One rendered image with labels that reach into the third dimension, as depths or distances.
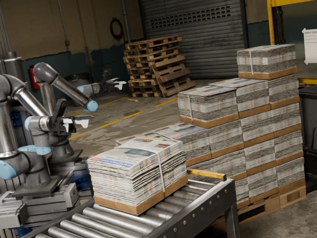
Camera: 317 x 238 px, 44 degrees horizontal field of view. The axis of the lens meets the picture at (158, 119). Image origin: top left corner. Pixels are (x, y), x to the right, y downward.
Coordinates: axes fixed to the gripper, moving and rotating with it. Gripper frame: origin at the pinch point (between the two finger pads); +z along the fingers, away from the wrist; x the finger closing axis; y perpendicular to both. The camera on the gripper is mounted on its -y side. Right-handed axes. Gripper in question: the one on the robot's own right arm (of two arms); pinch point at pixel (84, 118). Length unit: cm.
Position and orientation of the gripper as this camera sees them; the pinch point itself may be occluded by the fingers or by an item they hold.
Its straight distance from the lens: 177.5
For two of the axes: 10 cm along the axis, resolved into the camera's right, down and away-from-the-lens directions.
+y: 0.8, 9.9, 1.1
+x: -5.0, 1.4, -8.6
